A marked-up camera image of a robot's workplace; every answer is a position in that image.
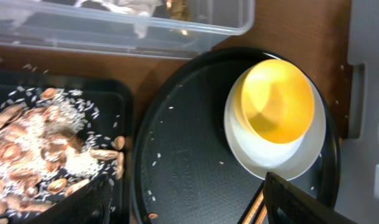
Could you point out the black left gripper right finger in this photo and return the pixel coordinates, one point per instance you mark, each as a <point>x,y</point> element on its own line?
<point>285,203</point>

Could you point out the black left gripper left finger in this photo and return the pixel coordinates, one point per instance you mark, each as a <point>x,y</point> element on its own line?
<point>89,204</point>

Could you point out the wooden chopstick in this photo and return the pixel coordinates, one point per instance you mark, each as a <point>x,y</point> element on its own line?
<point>260,218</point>
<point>254,208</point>

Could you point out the white plate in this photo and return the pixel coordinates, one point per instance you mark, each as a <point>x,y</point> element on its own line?
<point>259,156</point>

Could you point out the yellow bowl with food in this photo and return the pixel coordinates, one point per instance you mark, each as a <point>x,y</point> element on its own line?
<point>274,101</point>

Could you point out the white tissue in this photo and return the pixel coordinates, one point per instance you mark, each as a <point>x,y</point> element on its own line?
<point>131,7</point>

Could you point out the grey dishwasher rack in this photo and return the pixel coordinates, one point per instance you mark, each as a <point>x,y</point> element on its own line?
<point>358,197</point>

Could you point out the pile of food scraps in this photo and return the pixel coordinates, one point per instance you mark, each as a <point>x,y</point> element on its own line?
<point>36,149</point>

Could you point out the round black tray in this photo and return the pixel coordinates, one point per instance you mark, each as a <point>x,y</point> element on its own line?
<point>184,170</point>

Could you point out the rectangular black tray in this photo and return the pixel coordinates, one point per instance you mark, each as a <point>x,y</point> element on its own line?
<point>120,109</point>

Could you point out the clear plastic bin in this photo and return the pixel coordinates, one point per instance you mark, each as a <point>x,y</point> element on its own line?
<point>58,25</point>

